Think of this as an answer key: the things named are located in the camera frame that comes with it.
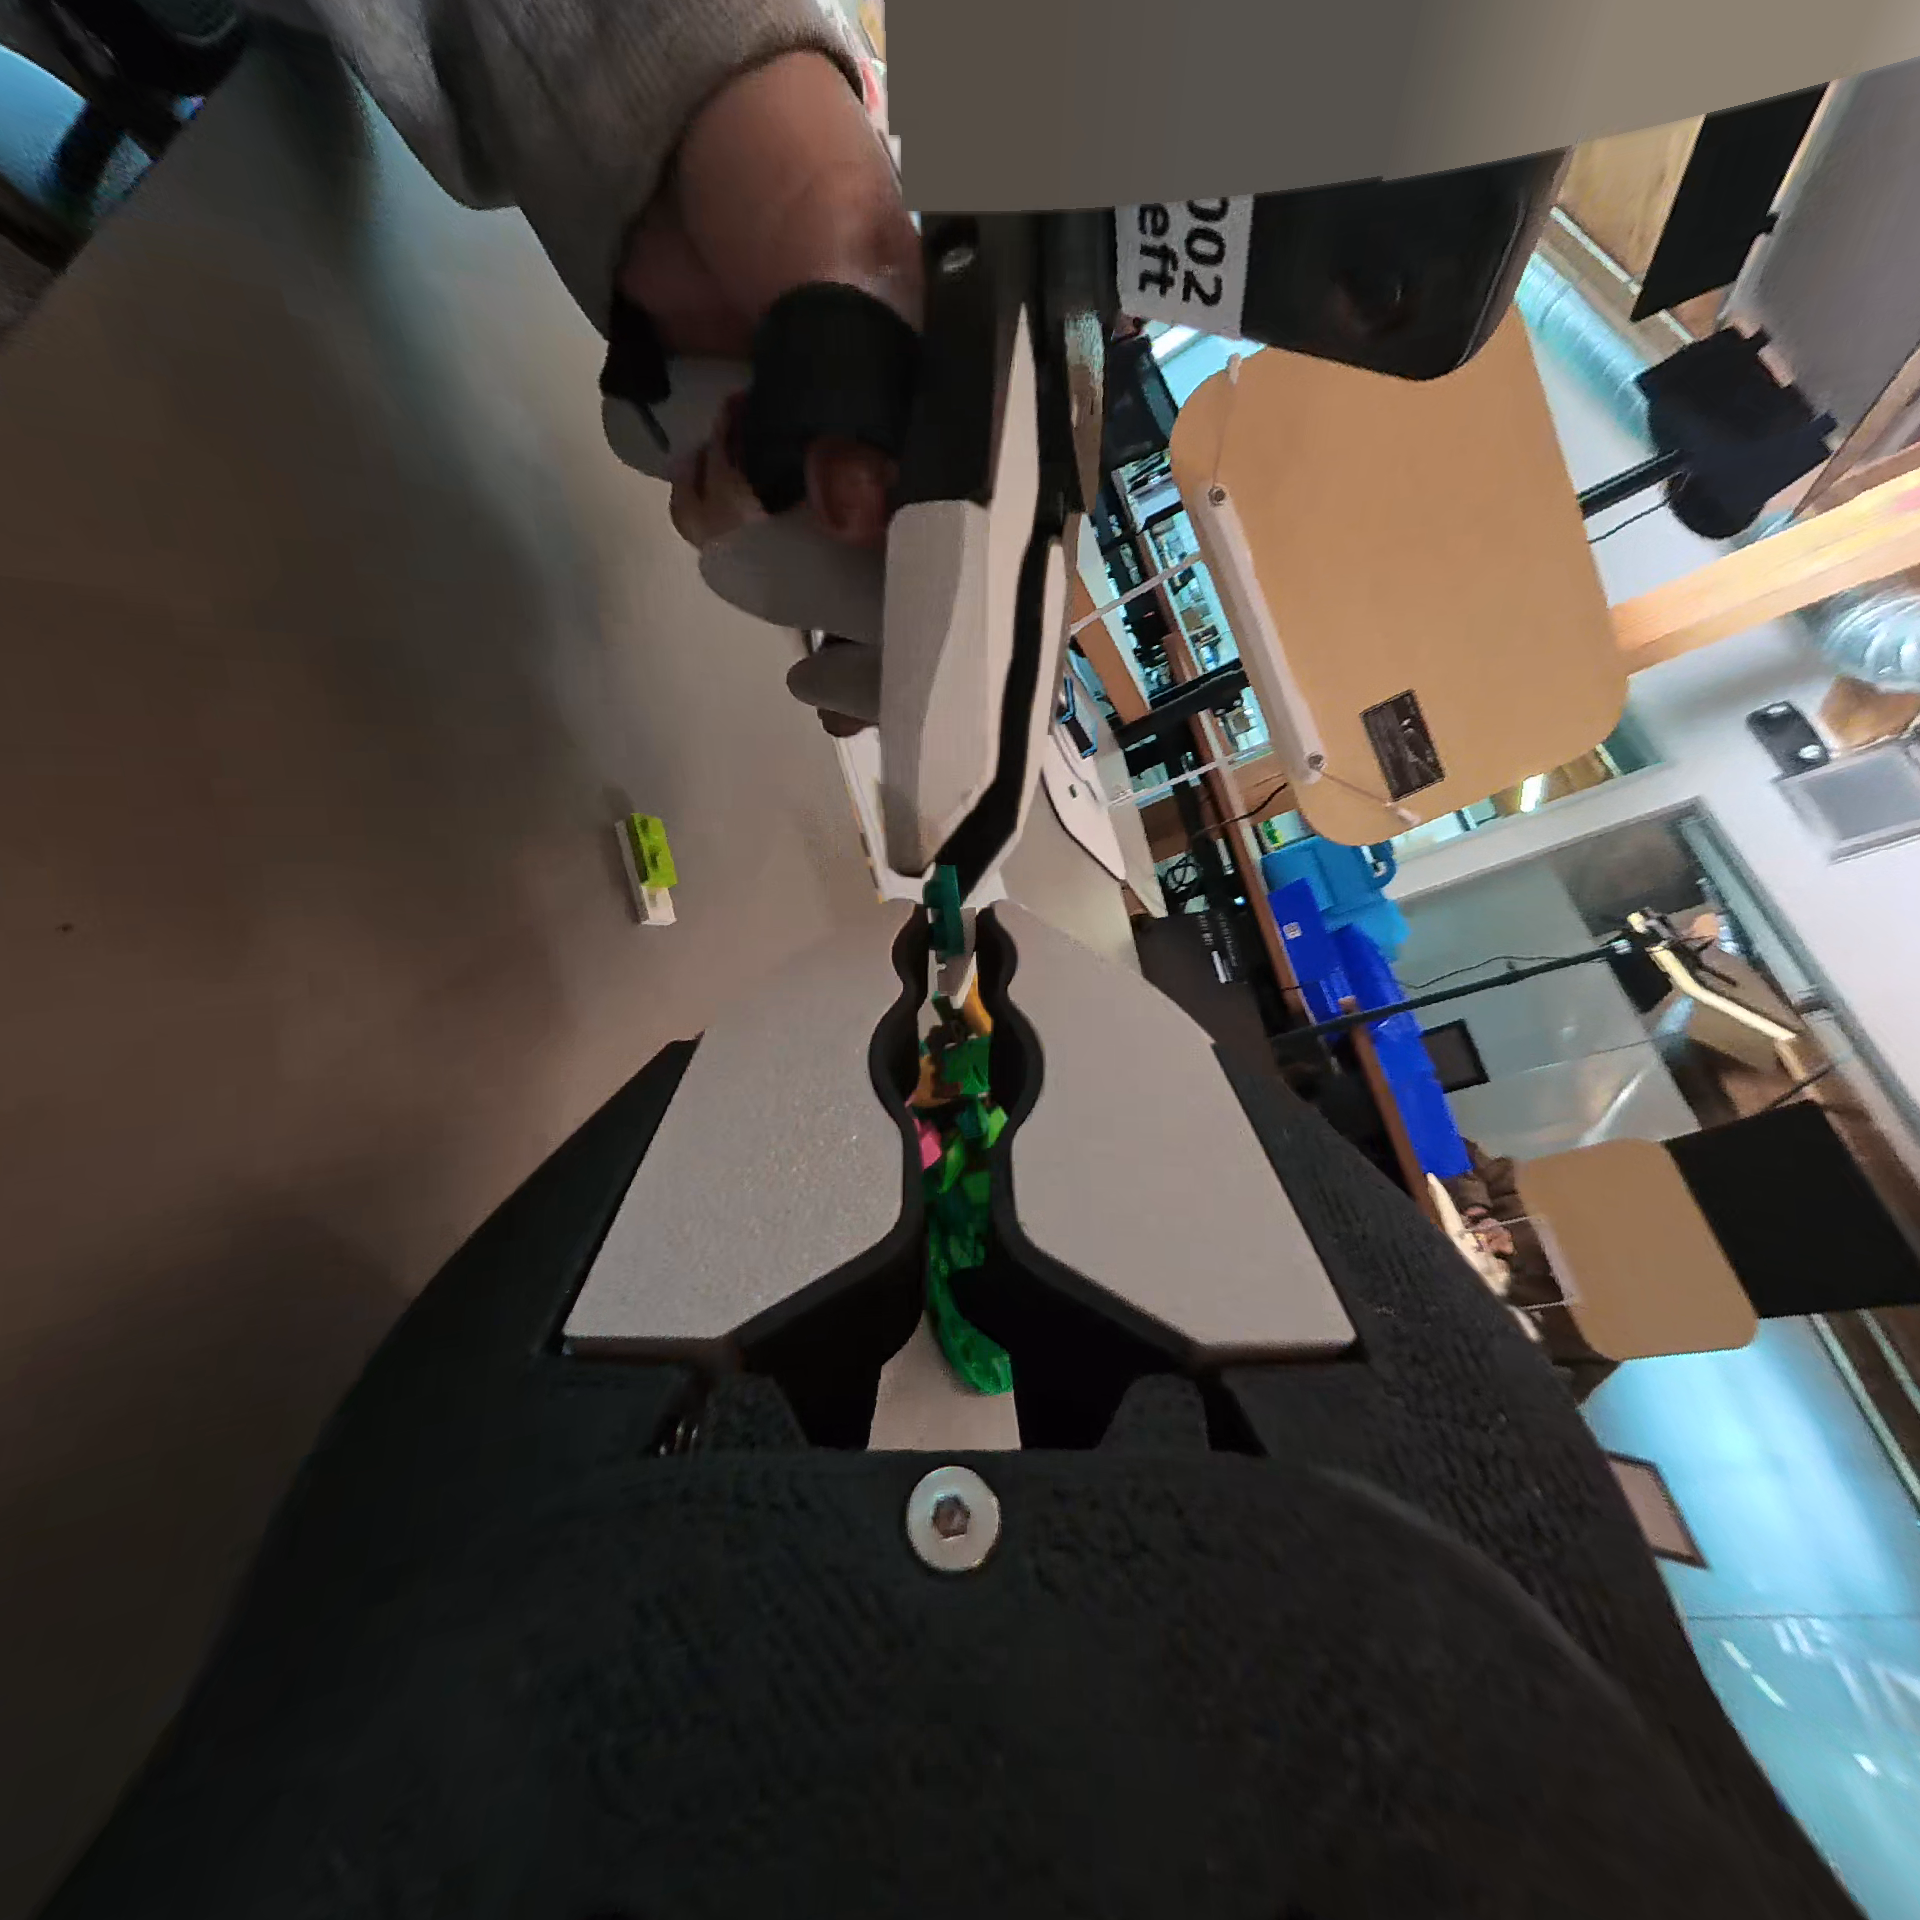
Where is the lego plant model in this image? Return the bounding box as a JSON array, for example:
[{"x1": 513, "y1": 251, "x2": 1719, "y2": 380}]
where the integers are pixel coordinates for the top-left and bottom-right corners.
[{"x1": 901, "y1": 961, "x2": 1026, "y2": 1400}]

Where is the small tan wooden panel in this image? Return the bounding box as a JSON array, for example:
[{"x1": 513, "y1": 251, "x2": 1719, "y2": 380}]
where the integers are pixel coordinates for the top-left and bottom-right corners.
[{"x1": 1512, "y1": 1136, "x2": 1763, "y2": 1365}]

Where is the black flat panel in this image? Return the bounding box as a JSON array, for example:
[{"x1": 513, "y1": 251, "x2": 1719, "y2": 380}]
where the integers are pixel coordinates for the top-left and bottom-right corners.
[{"x1": 1663, "y1": 1102, "x2": 1920, "y2": 1326}]

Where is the black shelving rack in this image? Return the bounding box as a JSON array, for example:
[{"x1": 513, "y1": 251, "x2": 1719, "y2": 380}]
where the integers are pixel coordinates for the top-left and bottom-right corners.
[{"x1": 1103, "y1": 331, "x2": 1296, "y2": 966}]

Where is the white curved panel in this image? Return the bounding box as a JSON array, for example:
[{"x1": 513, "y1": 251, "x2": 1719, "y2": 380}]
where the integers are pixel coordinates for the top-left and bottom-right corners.
[{"x1": 1043, "y1": 721, "x2": 1177, "y2": 923}]

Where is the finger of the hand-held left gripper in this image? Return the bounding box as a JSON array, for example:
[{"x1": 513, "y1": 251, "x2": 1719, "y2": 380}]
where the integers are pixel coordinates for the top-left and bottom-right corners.
[
  {"x1": 877, "y1": 495, "x2": 1052, "y2": 911},
  {"x1": 882, "y1": 532, "x2": 1081, "y2": 914}
]

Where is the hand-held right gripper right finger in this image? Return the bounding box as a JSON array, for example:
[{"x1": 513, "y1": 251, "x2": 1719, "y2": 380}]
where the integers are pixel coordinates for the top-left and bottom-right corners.
[{"x1": 983, "y1": 900, "x2": 1362, "y2": 1363}]

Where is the black stand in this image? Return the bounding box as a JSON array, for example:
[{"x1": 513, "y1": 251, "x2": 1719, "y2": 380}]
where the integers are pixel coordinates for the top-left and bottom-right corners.
[{"x1": 1317, "y1": 905, "x2": 1730, "y2": 1040}]

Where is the person's left forearm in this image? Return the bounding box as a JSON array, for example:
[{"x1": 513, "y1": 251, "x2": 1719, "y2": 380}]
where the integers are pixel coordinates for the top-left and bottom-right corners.
[{"x1": 285, "y1": 0, "x2": 890, "y2": 324}]

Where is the black box fixture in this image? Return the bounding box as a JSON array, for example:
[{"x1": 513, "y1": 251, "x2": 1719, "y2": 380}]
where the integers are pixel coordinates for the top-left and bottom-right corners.
[{"x1": 1632, "y1": 327, "x2": 1842, "y2": 546}]

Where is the large tan wooden panel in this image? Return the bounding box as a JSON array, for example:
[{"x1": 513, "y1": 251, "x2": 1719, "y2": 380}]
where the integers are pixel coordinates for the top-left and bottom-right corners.
[{"x1": 1167, "y1": 306, "x2": 1634, "y2": 853}]

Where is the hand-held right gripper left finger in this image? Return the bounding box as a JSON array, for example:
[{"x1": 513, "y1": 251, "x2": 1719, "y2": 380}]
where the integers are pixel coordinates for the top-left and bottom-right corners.
[{"x1": 563, "y1": 900, "x2": 941, "y2": 1348}]

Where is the wooden beam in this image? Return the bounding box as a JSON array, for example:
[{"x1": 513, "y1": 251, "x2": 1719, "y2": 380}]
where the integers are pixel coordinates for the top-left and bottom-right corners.
[{"x1": 1603, "y1": 476, "x2": 1920, "y2": 681}]

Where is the silver ventilation duct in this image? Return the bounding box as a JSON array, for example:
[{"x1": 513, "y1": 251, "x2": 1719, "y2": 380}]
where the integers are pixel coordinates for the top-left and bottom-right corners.
[{"x1": 1514, "y1": 246, "x2": 1656, "y2": 501}]

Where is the blue plastic bin stack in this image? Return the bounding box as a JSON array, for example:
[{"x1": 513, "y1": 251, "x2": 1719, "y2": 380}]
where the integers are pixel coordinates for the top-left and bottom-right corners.
[{"x1": 1257, "y1": 836, "x2": 1477, "y2": 1189}]

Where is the person's left hand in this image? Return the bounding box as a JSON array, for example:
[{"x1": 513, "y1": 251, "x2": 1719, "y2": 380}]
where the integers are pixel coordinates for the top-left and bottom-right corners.
[{"x1": 606, "y1": 61, "x2": 926, "y2": 550}]

